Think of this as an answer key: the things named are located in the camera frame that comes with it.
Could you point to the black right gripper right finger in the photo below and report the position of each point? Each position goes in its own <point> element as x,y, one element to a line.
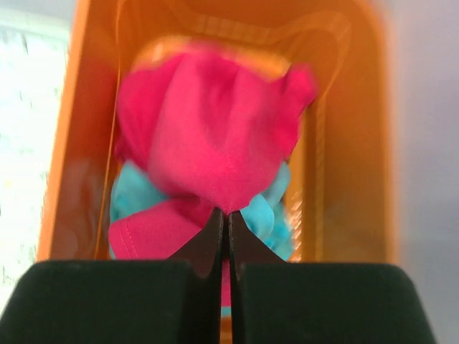
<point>273,301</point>

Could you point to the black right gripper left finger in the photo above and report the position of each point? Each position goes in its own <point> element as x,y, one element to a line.
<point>176,300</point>

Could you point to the pink t shirt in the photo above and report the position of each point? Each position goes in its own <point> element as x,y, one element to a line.
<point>209,133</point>

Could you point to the teal t shirt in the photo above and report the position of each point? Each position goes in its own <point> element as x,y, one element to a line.
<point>133,192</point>

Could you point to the orange plastic basket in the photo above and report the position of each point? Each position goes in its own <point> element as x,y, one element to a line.
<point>339,200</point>

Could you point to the floral patterned table mat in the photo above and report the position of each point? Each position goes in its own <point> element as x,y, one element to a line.
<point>32,74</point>

